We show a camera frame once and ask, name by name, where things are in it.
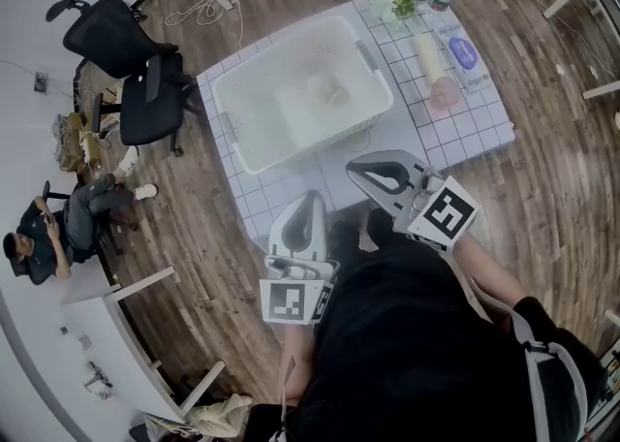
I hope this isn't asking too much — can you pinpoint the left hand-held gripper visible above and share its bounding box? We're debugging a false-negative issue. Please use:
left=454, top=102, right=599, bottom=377
left=258, top=189, right=341, bottom=327

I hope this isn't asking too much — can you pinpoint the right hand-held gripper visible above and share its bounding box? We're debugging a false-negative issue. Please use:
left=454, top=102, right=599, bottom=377
left=344, top=149, right=482, bottom=254

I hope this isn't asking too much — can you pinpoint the white plastic tub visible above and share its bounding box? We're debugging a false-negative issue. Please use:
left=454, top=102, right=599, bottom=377
left=210, top=15, right=395, bottom=176

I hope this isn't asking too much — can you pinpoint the person's right forearm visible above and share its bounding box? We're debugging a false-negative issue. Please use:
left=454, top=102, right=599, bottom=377
left=451, top=231, right=528, bottom=309

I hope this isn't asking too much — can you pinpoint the person's left forearm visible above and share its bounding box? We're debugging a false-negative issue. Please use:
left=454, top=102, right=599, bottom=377
left=279, top=321, right=322, bottom=406

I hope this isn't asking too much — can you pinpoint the olive green box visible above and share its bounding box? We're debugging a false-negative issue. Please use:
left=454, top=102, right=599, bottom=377
left=59, top=111, right=102, bottom=173

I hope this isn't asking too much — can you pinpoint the white grid tablecloth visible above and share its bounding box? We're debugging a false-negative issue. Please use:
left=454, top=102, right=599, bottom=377
left=195, top=0, right=516, bottom=242

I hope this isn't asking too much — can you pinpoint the pink round container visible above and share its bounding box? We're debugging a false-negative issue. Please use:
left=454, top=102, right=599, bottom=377
left=429, top=77, right=460, bottom=112

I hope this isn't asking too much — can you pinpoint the cream cylindrical roll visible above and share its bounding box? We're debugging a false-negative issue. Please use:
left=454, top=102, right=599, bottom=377
left=412, top=32, right=447, bottom=88

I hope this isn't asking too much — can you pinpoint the package with purple label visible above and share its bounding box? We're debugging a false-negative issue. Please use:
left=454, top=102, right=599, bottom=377
left=432, top=22, right=492, bottom=95

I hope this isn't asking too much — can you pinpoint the person's black clothing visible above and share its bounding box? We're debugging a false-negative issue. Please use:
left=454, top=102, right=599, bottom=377
left=245, top=208, right=607, bottom=442

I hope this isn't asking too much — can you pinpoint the white flower bouquet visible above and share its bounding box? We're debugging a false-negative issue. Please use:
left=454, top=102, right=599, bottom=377
left=366, top=0, right=419, bottom=28

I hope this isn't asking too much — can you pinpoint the beige cloth bag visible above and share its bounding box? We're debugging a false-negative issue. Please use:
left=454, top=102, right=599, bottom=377
left=185, top=393, right=254, bottom=439

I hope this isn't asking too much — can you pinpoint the black mesh office chair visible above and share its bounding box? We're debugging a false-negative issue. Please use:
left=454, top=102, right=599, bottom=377
left=45, top=0, right=205, bottom=158

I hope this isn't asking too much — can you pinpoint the white curved desk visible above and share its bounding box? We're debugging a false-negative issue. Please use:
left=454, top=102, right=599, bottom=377
left=0, top=265, right=228, bottom=442

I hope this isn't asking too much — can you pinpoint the metal clamp tool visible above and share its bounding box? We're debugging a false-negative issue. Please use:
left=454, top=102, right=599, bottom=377
left=83, top=361, right=114, bottom=401

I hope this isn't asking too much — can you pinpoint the dark shelf rack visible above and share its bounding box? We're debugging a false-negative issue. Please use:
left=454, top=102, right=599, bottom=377
left=585, top=308, right=620, bottom=437

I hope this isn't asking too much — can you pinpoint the thin white strap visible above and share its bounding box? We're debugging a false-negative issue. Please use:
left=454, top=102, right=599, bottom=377
left=278, top=355, right=296, bottom=437

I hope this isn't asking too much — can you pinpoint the grey shoulder strap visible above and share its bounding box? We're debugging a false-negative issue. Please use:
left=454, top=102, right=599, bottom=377
left=448, top=255, right=590, bottom=442

